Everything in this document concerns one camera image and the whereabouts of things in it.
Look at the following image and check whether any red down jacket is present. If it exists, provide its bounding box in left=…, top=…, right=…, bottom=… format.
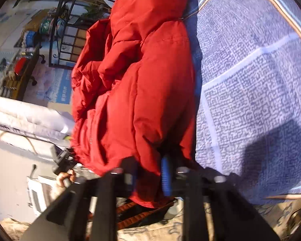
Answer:
left=70, top=0, right=203, bottom=209

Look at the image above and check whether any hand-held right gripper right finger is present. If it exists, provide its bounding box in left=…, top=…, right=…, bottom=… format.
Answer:
left=161, top=154, right=281, bottom=241

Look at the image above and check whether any blue white wall poster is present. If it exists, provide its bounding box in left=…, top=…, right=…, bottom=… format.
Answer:
left=31, top=65, right=73, bottom=103

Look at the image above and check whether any white appliance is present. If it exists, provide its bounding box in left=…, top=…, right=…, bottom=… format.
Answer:
left=26, top=176, right=58, bottom=216

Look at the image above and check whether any dark wooden rolling desk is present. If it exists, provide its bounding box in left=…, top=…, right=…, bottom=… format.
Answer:
left=0, top=43, right=46, bottom=101

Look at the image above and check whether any white garment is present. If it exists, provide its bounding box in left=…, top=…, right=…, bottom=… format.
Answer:
left=0, top=95, right=76, bottom=148

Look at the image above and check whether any black iron bed frame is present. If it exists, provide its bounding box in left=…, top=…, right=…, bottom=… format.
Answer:
left=49, top=0, right=131, bottom=68

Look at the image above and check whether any person's left hand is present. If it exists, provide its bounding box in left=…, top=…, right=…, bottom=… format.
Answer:
left=56, top=169, right=77, bottom=189

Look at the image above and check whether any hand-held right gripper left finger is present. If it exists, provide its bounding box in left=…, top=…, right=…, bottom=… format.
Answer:
left=20, top=157, right=141, bottom=241

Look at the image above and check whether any blue plaid bed sheet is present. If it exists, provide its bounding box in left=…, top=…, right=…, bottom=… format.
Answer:
left=183, top=0, right=301, bottom=206

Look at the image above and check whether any beige floral quilt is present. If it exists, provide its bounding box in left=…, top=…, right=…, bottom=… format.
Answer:
left=115, top=201, right=216, bottom=241

